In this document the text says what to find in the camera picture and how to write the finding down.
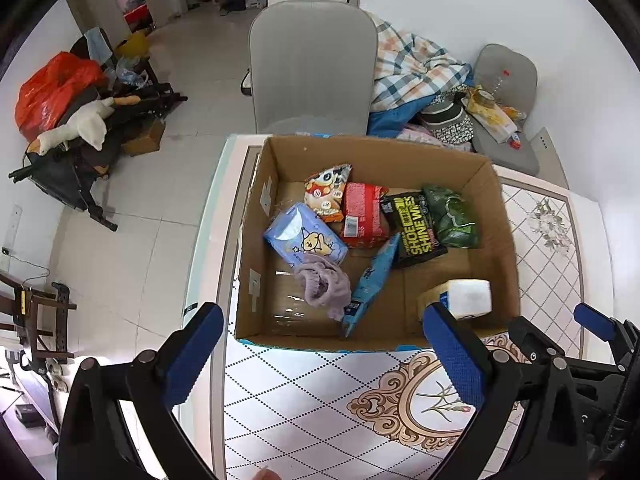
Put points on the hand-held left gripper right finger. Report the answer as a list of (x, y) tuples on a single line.
[(452, 355)]

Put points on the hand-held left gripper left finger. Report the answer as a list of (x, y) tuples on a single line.
[(195, 355)]

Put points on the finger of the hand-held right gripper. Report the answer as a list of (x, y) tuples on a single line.
[(595, 321), (530, 337)]

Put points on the white and blue tissue pack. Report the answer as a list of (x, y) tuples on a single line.
[(467, 297)]

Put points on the long blue packet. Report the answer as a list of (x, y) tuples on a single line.
[(372, 277)]

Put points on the black wipes packet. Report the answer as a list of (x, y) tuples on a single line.
[(415, 235)]

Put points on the green wipes packet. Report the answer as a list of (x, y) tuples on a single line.
[(452, 217)]

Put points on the purple fuzzy socks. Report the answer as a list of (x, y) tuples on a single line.
[(320, 285)]

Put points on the blue duck tissue packet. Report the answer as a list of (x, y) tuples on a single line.
[(305, 237)]

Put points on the cartoon snack packet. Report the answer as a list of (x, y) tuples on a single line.
[(325, 192)]

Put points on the dark wooden chair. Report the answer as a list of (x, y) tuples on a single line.
[(40, 320)]

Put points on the white board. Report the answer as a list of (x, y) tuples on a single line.
[(547, 157)]

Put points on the small red and blue packet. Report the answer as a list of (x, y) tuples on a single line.
[(515, 141)]

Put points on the white flat box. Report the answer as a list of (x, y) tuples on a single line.
[(497, 127)]

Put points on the black and white patterned cloth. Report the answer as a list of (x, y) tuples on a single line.
[(455, 135)]

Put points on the black folded stroller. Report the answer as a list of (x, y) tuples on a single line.
[(65, 180)]

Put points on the small brown cardboard box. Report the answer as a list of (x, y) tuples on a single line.
[(145, 139)]

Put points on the pink cloth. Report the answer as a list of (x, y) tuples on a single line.
[(417, 136)]

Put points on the yellow plastic bag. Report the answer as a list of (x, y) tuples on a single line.
[(487, 105)]

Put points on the striped hat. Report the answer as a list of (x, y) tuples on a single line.
[(442, 115)]

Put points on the blue bedding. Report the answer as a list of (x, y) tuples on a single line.
[(390, 122)]

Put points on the grey cushioned chair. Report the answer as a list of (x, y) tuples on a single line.
[(522, 80)]

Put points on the white goose plush toy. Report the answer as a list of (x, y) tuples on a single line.
[(85, 125)]

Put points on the clear plastic bottle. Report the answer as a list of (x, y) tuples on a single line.
[(499, 82)]

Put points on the plaid blanket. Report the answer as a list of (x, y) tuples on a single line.
[(415, 70)]

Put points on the orange plastic bag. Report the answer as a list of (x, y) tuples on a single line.
[(47, 90)]

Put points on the grey upholstered chair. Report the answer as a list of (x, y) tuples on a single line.
[(310, 65)]

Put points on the light blue cloth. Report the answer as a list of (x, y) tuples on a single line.
[(99, 45)]

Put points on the black bag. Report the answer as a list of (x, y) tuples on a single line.
[(234, 1)]

